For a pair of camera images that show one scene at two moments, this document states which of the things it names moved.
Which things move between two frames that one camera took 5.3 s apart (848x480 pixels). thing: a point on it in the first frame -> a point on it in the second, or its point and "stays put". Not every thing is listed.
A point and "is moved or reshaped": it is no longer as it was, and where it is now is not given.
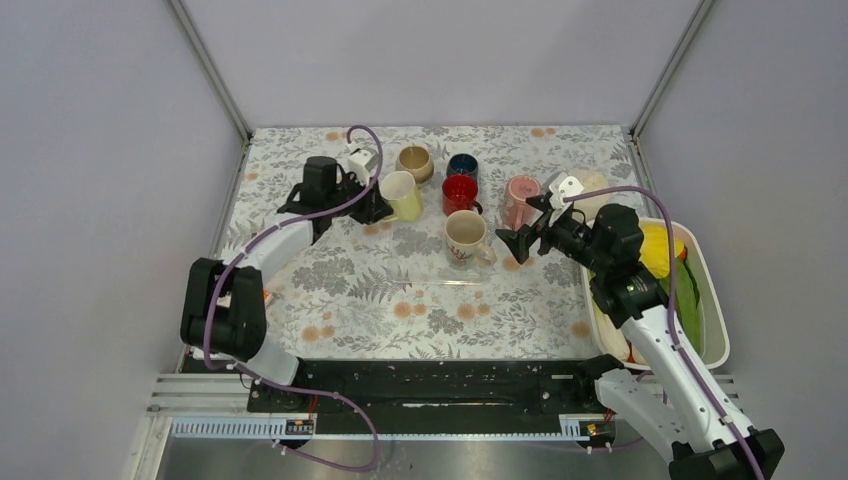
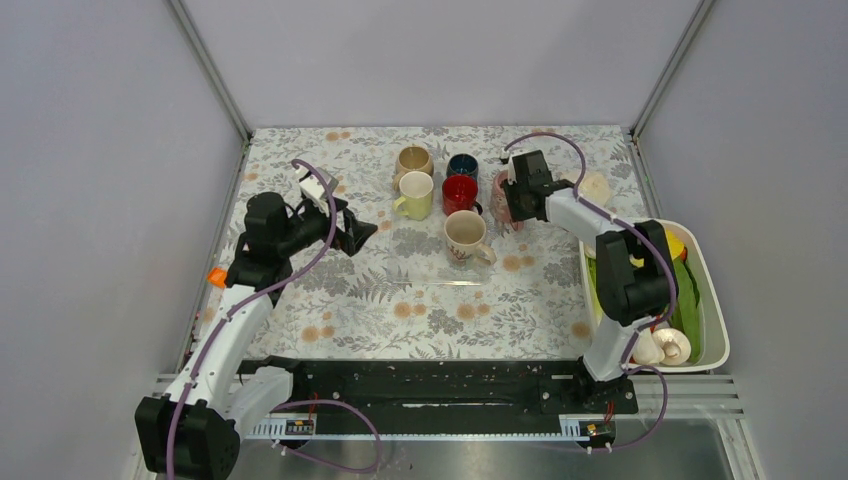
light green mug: [400, 190] is moved or reshaped
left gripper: [374, 208] -> [355, 231]
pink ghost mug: [516, 211] is moved or reshaped
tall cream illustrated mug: [465, 234] stays put
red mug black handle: [459, 192] stays put
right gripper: [519, 242] -> [516, 213]
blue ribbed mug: [462, 164] stays put
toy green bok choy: [687, 303] stays put
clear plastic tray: [417, 253] stays put
